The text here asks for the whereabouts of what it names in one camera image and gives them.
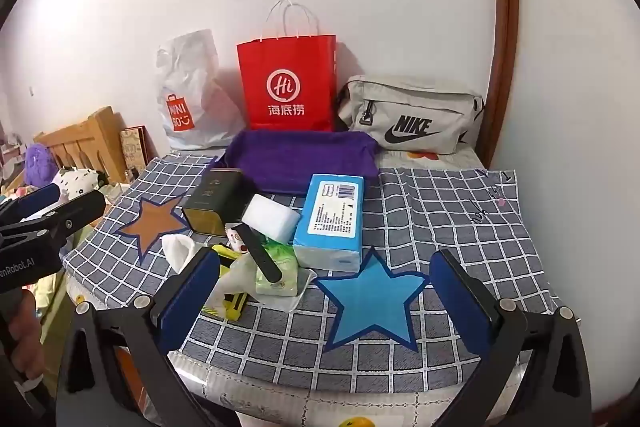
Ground patterned brown book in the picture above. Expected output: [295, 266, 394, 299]
[119, 125, 150, 171]

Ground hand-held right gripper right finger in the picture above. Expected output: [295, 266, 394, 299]
[429, 249, 608, 427]

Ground white plastic shopping bag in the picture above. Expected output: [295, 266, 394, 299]
[154, 28, 248, 151]

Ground wooden door frame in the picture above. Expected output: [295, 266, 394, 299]
[470, 0, 521, 168]

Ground fruit print snack packet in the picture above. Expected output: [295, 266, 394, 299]
[225, 223, 251, 255]

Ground blue tissue pack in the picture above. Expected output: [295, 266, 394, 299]
[291, 173, 366, 271]

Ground purple plush toy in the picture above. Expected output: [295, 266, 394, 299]
[24, 144, 57, 192]

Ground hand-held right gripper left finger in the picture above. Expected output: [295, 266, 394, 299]
[55, 247, 236, 427]

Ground grey checked blanket with stars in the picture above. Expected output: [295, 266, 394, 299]
[62, 154, 583, 395]

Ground person's left hand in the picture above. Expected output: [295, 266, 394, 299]
[9, 288, 47, 380]

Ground grey waist bag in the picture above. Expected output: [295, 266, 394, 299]
[336, 75, 487, 156]

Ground red paper bag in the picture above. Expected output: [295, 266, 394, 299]
[236, 0, 338, 132]

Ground white sponge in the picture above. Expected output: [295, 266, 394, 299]
[241, 193, 302, 243]

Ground purple towel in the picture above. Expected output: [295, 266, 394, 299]
[223, 128, 381, 196]

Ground white tissue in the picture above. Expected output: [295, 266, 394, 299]
[161, 233, 206, 275]

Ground small green wipes pack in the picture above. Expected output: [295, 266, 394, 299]
[255, 243, 301, 298]

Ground white spotted plush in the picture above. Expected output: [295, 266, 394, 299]
[52, 167, 108, 202]

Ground wooden headboard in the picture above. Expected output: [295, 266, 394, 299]
[34, 106, 128, 185]

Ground translucent plastic bag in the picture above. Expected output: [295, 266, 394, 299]
[202, 252, 318, 314]

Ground dark green tin box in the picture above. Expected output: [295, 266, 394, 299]
[180, 167, 258, 238]

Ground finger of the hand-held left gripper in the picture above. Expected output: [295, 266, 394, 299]
[20, 189, 108, 242]
[0, 183, 63, 222]

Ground yellow pouch with black straps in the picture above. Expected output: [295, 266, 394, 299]
[210, 244, 251, 322]

